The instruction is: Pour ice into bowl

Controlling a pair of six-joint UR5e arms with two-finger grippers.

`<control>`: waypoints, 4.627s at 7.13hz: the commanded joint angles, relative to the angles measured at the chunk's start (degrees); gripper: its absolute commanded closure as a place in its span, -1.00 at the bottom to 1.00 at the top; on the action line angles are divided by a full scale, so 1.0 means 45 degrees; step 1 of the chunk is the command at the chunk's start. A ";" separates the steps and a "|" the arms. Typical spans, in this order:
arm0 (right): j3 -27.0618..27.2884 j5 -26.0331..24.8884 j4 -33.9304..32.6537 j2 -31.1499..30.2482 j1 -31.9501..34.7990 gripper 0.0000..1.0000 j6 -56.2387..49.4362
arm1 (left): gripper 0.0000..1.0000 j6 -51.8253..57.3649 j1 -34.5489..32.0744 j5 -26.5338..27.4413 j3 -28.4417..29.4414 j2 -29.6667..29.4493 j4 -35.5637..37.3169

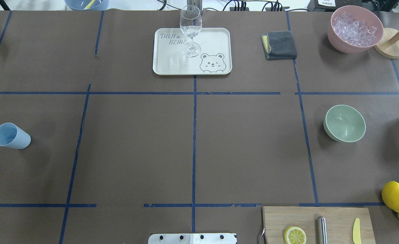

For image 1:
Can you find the wooden cutting board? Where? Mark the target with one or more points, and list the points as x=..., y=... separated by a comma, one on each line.
x=339, y=223

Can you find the wooden mug tree stand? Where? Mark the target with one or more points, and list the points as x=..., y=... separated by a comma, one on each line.
x=388, y=46

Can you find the grey folded cloth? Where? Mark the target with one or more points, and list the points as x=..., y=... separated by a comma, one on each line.
x=279, y=45

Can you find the clear ice cubes in pink bowl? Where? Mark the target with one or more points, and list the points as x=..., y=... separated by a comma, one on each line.
x=353, y=31

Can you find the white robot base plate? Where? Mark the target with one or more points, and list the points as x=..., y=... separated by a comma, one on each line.
x=193, y=238

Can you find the pink bowl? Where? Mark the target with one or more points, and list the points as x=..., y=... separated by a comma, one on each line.
x=360, y=14

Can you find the yellow plastic knife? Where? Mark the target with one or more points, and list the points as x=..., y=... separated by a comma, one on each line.
x=356, y=234

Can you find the half lemon slice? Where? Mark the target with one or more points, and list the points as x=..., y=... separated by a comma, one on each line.
x=294, y=235

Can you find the cream bear serving tray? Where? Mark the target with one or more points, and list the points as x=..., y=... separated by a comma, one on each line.
x=215, y=57

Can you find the large yellow lemon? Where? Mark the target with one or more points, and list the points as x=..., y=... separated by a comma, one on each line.
x=390, y=195

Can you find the steel knife handle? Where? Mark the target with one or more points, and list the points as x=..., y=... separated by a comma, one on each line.
x=322, y=230

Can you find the green bowl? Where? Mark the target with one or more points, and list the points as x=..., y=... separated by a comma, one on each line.
x=343, y=123

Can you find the clear wine glass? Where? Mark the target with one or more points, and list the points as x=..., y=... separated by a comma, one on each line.
x=190, y=25

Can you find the light blue plastic cup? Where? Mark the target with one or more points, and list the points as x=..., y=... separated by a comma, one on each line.
x=14, y=137

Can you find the blue bowl with fork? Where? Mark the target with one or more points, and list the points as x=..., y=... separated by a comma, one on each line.
x=87, y=5

